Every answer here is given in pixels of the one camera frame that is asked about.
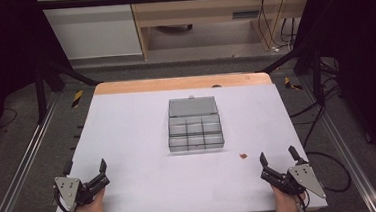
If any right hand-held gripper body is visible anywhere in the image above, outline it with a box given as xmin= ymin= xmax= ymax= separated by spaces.
xmin=258 ymin=158 xmax=328 ymax=204

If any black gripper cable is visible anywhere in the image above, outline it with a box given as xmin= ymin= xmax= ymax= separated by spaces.
xmin=293 ymin=191 xmax=313 ymax=212
xmin=51 ymin=185 xmax=84 ymax=212

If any light wooden desk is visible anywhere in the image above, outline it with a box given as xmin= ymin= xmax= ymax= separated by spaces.
xmin=127 ymin=0 xmax=318 ymax=62

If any white cabinet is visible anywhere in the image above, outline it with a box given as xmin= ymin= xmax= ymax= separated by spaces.
xmin=34 ymin=0 xmax=144 ymax=63

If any bundle of black cables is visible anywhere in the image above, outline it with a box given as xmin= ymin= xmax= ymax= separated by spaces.
xmin=285 ymin=53 xmax=347 ymax=150

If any black metal stand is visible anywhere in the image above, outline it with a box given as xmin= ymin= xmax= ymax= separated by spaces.
xmin=31 ymin=56 xmax=105 ymax=125
xmin=257 ymin=41 xmax=327 ymax=109

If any clear plastic compartment box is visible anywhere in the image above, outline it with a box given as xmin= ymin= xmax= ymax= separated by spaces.
xmin=164 ymin=94 xmax=226 ymax=153

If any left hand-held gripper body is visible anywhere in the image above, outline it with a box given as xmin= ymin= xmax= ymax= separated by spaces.
xmin=54 ymin=173 xmax=113 ymax=212

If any person's right hand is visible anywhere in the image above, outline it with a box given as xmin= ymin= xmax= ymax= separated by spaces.
xmin=271 ymin=183 xmax=308 ymax=212

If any black floor cable loop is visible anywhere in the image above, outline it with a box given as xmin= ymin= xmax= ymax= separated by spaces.
xmin=304 ymin=148 xmax=353 ymax=196

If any black curtain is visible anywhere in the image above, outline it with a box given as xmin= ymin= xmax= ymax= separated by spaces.
xmin=0 ymin=0 xmax=80 ymax=160
xmin=290 ymin=0 xmax=376 ymax=182

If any yellow black tape marker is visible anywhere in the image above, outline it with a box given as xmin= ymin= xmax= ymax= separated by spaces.
xmin=283 ymin=75 xmax=303 ymax=92
xmin=70 ymin=89 xmax=86 ymax=109

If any white table cover sheet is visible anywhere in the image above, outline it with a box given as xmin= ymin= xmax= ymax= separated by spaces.
xmin=44 ymin=78 xmax=328 ymax=212

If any yellow cable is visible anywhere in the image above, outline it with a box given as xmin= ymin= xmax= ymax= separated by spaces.
xmin=256 ymin=0 xmax=298 ymax=52

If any aluminium floor rail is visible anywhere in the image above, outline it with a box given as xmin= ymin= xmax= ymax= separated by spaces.
xmin=298 ymin=72 xmax=376 ymax=212
xmin=0 ymin=94 xmax=69 ymax=212

